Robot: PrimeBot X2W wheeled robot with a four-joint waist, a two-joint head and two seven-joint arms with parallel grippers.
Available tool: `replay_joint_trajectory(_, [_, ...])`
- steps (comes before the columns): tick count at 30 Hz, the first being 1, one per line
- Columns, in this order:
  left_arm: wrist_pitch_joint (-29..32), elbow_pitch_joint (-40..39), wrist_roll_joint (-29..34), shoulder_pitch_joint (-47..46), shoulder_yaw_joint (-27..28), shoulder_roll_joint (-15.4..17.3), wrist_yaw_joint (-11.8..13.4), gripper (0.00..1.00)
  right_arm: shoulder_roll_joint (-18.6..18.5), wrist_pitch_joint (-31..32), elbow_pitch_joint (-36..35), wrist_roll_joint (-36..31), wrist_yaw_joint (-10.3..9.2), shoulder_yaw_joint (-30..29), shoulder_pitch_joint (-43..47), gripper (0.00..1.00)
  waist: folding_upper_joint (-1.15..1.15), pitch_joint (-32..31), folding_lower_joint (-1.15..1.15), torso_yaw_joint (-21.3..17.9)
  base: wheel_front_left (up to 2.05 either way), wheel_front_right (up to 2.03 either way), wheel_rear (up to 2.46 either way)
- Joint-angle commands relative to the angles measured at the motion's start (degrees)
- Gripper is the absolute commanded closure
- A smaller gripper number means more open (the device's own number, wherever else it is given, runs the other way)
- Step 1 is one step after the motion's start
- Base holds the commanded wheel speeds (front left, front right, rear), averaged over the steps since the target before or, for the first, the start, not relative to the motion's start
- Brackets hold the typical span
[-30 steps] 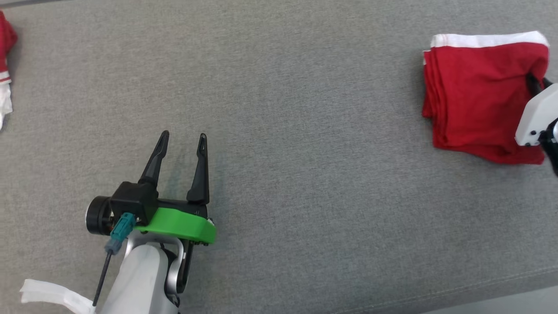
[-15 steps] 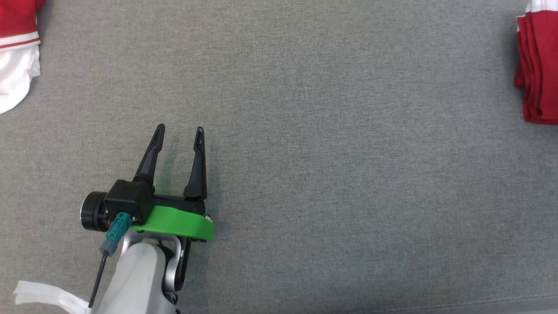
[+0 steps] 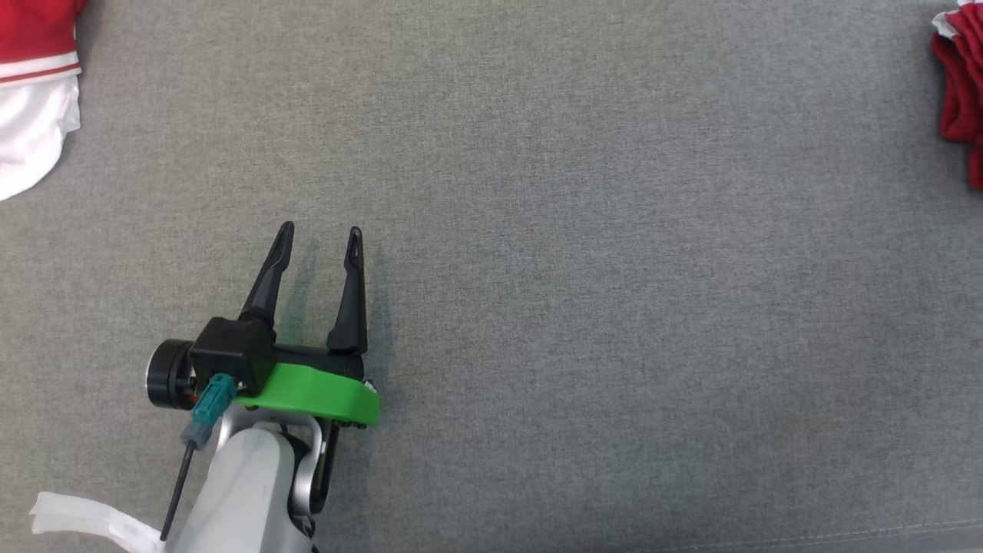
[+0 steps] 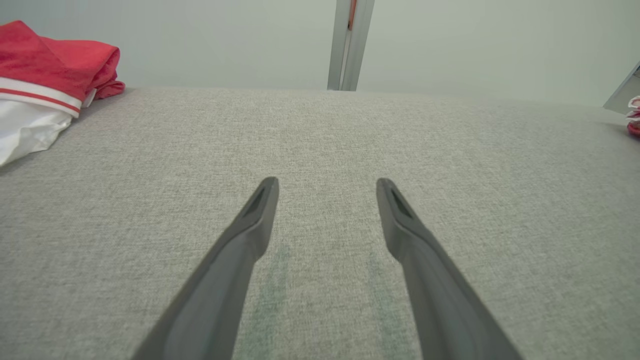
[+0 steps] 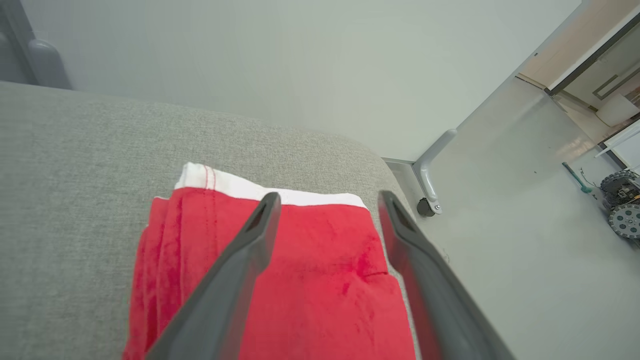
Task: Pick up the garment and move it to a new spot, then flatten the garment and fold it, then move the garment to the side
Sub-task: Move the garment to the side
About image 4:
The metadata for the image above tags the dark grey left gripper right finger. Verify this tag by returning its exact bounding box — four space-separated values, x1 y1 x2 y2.
376 177 524 360

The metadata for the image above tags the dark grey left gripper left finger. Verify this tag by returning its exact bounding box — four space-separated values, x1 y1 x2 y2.
131 176 280 360

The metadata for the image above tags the red garment with white band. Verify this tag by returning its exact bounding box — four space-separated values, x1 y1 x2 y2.
626 95 640 138

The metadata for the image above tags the red shirt with white sleeve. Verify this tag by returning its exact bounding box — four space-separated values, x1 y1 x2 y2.
0 20 126 168

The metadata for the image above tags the grey double partition post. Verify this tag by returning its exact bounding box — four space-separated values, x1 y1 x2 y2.
327 0 376 92

